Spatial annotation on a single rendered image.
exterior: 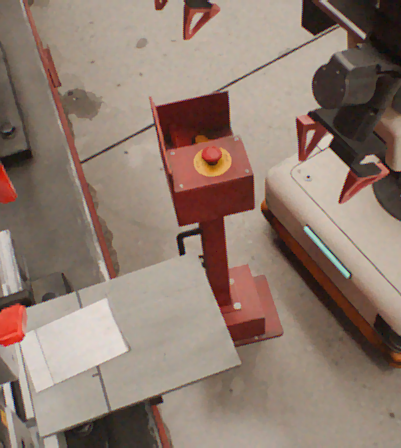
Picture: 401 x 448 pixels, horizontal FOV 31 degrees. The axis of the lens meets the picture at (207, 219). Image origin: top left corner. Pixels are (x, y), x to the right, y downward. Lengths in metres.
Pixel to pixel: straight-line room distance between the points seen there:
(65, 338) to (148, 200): 1.36
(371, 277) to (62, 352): 1.03
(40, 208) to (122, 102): 1.37
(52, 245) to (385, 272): 0.92
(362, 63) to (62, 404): 0.56
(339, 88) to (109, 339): 0.44
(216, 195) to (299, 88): 1.25
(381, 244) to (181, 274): 0.96
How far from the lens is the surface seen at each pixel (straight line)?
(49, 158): 1.31
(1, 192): 0.89
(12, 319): 0.65
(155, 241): 2.20
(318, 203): 1.92
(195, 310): 0.96
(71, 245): 1.19
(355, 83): 0.92
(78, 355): 0.95
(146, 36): 2.80
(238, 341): 2.01
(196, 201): 1.37
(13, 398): 0.96
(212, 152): 1.34
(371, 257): 1.84
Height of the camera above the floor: 1.86
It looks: 56 degrees down
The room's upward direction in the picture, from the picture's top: 7 degrees counter-clockwise
